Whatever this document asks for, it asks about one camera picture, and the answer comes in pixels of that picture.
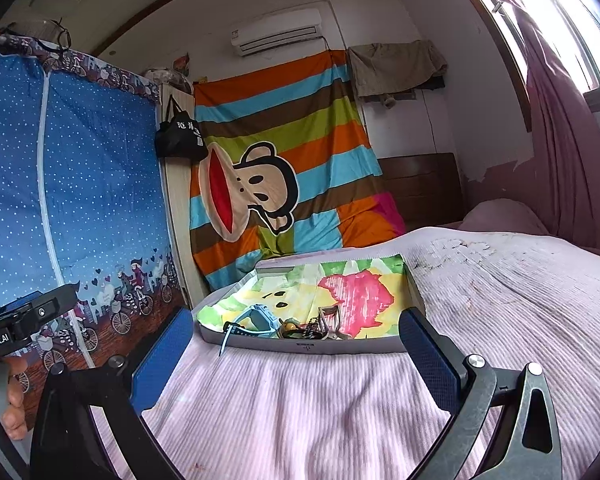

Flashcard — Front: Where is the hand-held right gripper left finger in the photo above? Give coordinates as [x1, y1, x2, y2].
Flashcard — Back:
[27, 306, 196, 480]

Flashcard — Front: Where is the blue smartwatch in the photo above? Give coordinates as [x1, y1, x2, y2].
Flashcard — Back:
[219, 302, 286, 357]

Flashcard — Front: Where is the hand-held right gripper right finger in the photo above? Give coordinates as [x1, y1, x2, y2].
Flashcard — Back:
[399, 307, 563, 480]

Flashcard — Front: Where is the blue printed wardrobe cloth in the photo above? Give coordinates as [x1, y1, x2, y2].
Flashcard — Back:
[0, 35, 188, 401]

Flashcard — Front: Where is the khaki garment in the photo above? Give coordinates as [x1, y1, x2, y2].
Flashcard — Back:
[347, 40, 448, 98]

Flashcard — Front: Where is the black hanging bag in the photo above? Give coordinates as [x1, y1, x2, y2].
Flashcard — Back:
[154, 95, 208, 162]

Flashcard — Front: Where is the white air conditioner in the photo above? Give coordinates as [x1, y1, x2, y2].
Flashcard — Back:
[228, 7, 326, 57]

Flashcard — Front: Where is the pink curtain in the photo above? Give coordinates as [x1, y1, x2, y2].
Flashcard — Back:
[440, 0, 600, 256]

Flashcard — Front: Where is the dark wooden headboard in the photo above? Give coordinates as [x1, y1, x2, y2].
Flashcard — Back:
[377, 152, 465, 233]

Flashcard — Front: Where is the shallow grey cardboard box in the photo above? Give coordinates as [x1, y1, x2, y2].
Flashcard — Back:
[196, 252, 427, 355]

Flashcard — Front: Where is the cream wooden cabinet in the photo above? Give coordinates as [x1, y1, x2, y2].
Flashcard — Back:
[160, 82, 206, 306]

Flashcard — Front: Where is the colourful printed cloth liner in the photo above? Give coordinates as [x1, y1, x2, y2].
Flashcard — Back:
[197, 254, 406, 338]

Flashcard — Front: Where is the window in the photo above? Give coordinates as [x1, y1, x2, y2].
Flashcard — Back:
[472, 0, 600, 106]

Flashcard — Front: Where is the person's left hand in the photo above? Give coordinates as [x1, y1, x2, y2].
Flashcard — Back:
[1, 355, 31, 442]

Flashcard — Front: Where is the striped monkey print blanket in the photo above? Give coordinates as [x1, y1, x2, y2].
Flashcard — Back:
[189, 49, 408, 291]

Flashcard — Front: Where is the pink covered pillow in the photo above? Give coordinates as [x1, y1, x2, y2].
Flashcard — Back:
[457, 199, 548, 237]

